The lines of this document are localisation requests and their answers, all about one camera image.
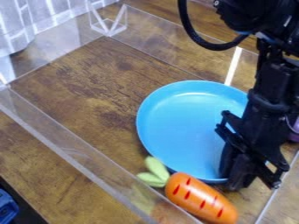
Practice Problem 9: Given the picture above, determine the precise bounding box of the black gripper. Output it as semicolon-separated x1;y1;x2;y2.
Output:
215;90;289;191

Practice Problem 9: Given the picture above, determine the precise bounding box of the orange toy carrot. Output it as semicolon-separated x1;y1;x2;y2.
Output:
136;156;239;224

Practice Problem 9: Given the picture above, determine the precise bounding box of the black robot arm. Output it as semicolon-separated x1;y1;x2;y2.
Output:
213;0;299;191

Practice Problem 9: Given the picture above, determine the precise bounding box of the purple toy eggplant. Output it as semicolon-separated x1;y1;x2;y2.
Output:
285;116;299;143

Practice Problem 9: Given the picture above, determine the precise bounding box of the blue plastic plate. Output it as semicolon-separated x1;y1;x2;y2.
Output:
134;80;248;184

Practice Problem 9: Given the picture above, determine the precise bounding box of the blue object at corner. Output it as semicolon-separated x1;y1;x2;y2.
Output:
0;189;18;224

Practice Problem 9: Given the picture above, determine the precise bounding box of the white patterned curtain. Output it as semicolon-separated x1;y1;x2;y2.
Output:
0;0;117;58

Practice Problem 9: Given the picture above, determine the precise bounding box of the clear acrylic enclosure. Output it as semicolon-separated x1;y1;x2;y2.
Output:
0;3;299;224

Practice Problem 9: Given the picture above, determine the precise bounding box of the black corrugated cable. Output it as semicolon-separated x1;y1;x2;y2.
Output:
176;0;249;52

